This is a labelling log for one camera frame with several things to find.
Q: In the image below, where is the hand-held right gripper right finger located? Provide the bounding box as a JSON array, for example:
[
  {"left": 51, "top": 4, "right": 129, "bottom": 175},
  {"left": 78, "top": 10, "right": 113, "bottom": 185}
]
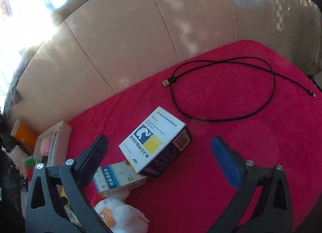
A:
[{"left": 206, "top": 136, "right": 293, "bottom": 233}]

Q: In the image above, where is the blue and white medicine box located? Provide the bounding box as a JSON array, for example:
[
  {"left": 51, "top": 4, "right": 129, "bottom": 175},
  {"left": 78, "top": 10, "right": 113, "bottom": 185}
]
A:
[{"left": 94, "top": 161, "right": 148, "bottom": 199}]

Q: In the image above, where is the black usb cable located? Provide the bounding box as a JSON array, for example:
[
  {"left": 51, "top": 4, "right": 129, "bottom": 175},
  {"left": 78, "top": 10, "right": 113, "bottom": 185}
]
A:
[{"left": 162, "top": 57, "right": 316, "bottom": 123}]

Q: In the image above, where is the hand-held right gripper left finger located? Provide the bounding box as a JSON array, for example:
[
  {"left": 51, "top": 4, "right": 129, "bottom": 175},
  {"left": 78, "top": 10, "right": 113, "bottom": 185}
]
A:
[{"left": 25, "top": 135, "right": 119, "bottom": 233}]

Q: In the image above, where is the silver tube box red end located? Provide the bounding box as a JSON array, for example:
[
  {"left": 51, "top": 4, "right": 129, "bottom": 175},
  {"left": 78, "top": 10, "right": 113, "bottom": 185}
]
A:
[{"left": 48, "top": 126, "right": 63, "bottom": 166}]

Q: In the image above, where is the white plush toy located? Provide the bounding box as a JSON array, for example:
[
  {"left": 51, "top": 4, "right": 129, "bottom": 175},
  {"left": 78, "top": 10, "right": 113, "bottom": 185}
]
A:
[{"left": 94, "top": 192, "right": 150, "bottom": 233}]

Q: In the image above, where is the orange pill bottle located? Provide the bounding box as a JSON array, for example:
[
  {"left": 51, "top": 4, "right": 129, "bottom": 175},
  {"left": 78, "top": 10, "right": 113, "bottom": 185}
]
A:
[{"left": 10, "top": 119, "right": 38, "bottom": 152}]

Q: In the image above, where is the black plastic bag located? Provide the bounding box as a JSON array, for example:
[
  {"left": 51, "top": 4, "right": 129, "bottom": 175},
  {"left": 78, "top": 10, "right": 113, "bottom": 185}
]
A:
[{"left": 0, "top": 112, "right": 26, "bottom": 233}]

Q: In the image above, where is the red tablecloth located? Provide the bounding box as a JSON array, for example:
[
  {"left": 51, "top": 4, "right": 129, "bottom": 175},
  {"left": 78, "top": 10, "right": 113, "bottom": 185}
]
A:
[{"left": 67, "top": 40, "right": 322, "bottom": 233}]

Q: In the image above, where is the white cardboard tray box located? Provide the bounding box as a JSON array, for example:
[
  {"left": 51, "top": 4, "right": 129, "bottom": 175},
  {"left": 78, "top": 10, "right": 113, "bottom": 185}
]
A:
[{"left": 33, "top": 121, "right": 72, "bottom": 168}]

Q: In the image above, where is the white and purple medicine box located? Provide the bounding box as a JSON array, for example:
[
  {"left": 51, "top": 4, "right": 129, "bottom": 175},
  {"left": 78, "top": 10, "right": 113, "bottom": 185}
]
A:
[{"left": 119, "top": 106, "right": 193, "bottom": 178}]

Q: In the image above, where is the window with metal grille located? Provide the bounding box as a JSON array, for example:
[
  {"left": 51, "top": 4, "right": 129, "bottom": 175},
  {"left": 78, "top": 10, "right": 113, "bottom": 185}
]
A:
[{"left": 0, "top": 0, "right": 116, "bottom": 102}]

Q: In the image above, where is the white plastic bag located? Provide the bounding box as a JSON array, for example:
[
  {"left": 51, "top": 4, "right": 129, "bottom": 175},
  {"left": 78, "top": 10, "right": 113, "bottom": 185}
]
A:
[{"left": 5, "top": 145, "right": 30, "bottom": 173}]

